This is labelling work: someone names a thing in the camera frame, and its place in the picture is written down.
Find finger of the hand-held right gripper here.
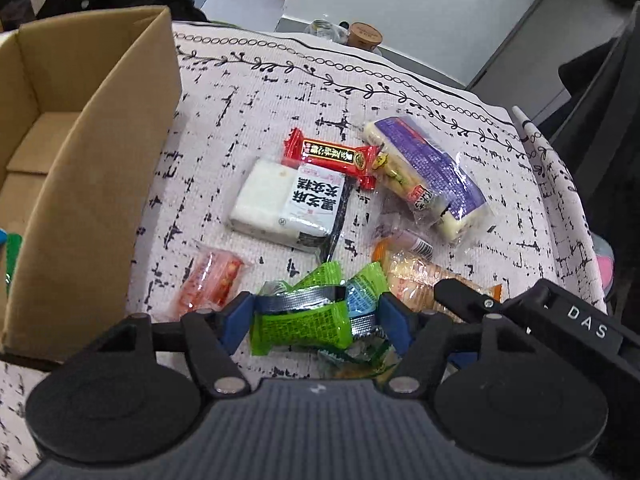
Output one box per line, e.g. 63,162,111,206
433,278,505,324

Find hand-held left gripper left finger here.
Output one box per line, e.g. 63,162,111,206
65,291,256,398

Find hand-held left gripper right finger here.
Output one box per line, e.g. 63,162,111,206
377,292,553,398

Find orange cracker packet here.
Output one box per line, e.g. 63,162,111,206
372,237,503,322

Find green silver snack packet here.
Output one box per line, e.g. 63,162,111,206
250,261,354,357

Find purple bread packet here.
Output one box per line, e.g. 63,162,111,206
361,116,496,248

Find red snack bar packet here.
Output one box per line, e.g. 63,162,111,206
281,127,383,191

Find cardboard box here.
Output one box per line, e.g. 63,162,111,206
0,5,183,365

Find green yellow snack packet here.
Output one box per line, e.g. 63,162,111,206
319,329,402,382

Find blue green snack packet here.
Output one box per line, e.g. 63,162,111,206
345,261,389,317

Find clear red candy packet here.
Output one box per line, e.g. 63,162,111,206
172,242,251,318

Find pink cloth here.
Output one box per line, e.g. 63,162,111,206
592,237,619,304

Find small pink sausage packet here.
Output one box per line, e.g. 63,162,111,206
372,210,436,259

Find white rice cake packet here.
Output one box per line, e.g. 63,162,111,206
227,157,353,267

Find green plastic item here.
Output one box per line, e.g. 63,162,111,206
0,230,24,302

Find white black-patterned blanket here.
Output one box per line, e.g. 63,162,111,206
0,20,610,480

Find brown lidded cup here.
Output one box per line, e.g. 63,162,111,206
348,22,384,51

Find clear plastic bag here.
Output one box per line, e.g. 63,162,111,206
304,18,351,44

